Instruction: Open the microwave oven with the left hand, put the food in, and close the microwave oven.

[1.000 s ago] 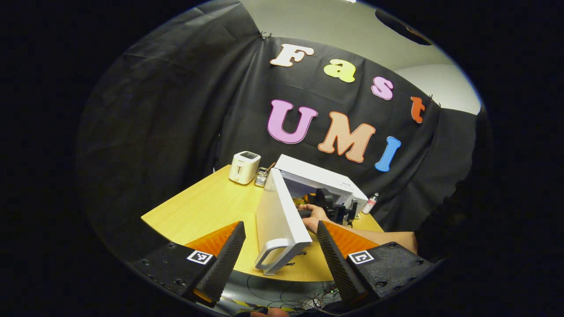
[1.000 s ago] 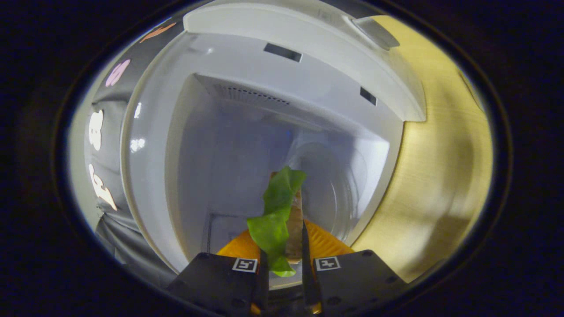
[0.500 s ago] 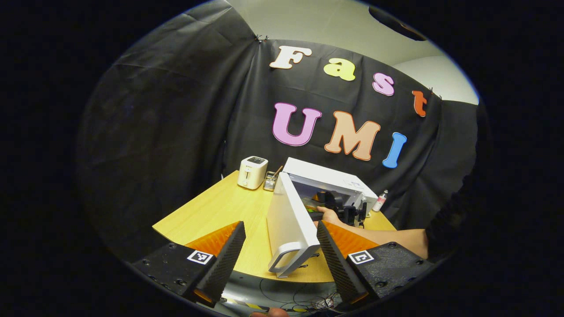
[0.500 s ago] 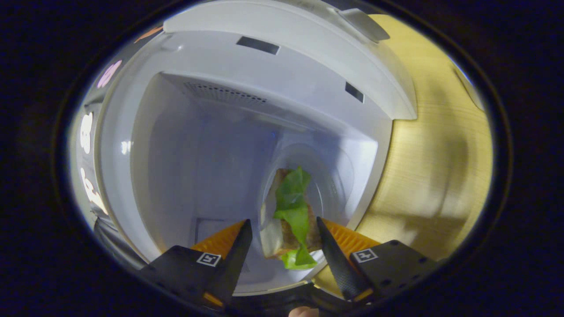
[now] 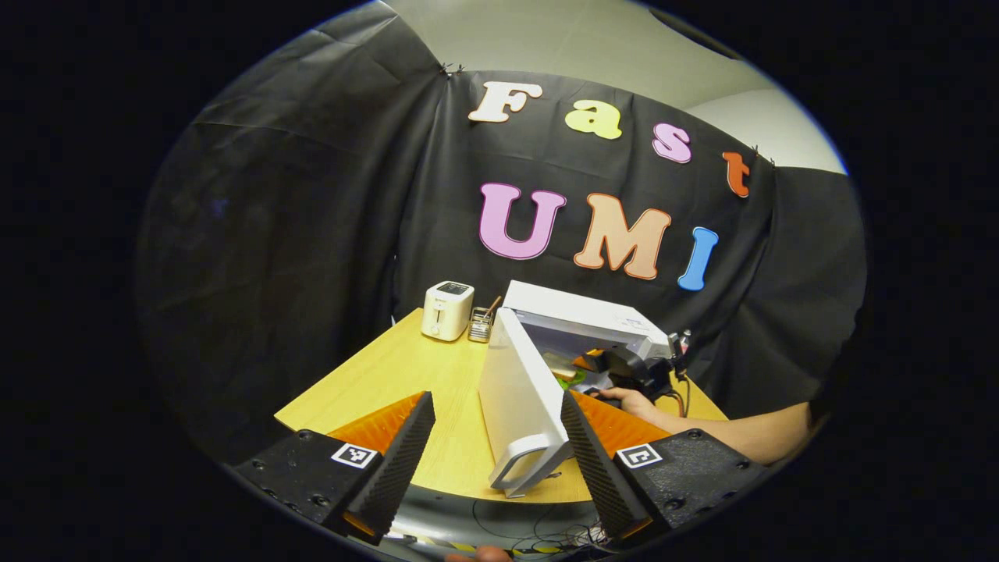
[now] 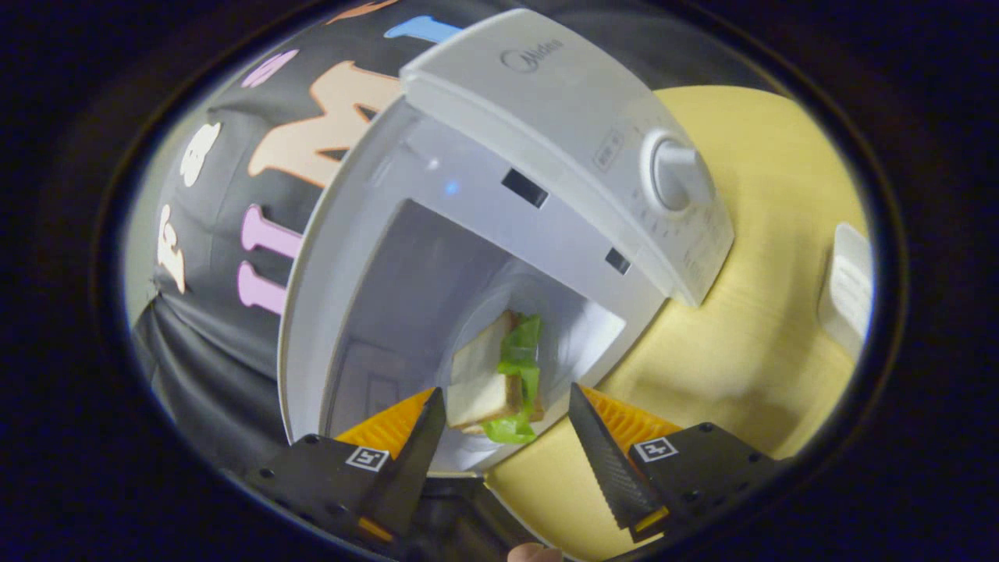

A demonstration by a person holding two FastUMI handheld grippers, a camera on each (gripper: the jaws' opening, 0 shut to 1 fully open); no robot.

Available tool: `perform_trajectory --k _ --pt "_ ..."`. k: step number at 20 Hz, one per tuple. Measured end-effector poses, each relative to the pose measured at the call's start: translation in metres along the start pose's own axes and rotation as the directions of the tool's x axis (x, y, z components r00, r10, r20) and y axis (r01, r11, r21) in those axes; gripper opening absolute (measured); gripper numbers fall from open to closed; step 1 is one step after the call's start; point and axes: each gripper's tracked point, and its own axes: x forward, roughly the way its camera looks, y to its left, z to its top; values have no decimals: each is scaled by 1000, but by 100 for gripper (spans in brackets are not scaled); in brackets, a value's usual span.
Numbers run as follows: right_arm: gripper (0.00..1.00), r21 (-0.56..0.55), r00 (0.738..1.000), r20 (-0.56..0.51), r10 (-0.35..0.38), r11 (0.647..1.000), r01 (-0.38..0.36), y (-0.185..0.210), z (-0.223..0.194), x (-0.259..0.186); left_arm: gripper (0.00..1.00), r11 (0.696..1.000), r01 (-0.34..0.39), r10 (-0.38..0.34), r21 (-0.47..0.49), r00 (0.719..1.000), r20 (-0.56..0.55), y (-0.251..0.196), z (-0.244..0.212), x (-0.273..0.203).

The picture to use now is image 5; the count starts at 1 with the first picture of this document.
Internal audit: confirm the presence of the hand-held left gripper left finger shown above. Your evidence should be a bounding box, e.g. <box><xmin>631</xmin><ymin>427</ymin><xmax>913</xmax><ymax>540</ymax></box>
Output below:
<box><xmin>233</xmin><ymin>391</ymin><xmax>437</xmax><ymax>546</ymax></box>

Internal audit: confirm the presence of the tangle of cables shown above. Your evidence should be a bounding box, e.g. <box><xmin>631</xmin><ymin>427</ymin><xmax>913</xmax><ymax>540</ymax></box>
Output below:
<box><xmin>468</xmin><ymin>500</ymin><xmax>617</xmax><ymax>557</ymax></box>

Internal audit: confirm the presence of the white microwave oven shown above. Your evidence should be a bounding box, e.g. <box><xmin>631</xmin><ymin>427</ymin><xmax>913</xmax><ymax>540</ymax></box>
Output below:
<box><xmin>478</xmin><ymin>279</ymin><xmax>676</xmax><ymax>499</ymax></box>

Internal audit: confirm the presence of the lettuce sandwich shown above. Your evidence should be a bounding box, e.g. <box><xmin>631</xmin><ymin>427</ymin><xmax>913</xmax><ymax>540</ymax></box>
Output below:
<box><xmin>544</xmin><ymin>351</ymin><xmax>588</xmax><ymax>391</ymax></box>

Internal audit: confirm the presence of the black backdrop cloth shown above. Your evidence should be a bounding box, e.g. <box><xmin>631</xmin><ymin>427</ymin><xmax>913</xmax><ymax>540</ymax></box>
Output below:
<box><xmin>137</xmin><ymin>8</ymin><xmax>867</xmax><ymax>469</ymax></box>

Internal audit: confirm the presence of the small jar with stick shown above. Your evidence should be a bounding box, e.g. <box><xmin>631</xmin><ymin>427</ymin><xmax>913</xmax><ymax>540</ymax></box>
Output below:
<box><xmin>468</xmin><ymin>295</ymin><xmax>503</xmax><ymax>344</ymax></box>

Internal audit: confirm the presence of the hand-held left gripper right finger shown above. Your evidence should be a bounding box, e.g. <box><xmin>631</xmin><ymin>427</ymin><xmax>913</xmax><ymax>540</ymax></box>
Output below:
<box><xmin>560</xmin><ymin>389</ymin><xmax>770</xmax><ymax>544</ymax></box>

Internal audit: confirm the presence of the white toaster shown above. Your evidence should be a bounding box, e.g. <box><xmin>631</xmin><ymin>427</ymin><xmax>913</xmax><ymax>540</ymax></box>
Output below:
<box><xmin>421</xmin><ymin>281</ymin><xmax>475</xmax><ymax>343</ymax></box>

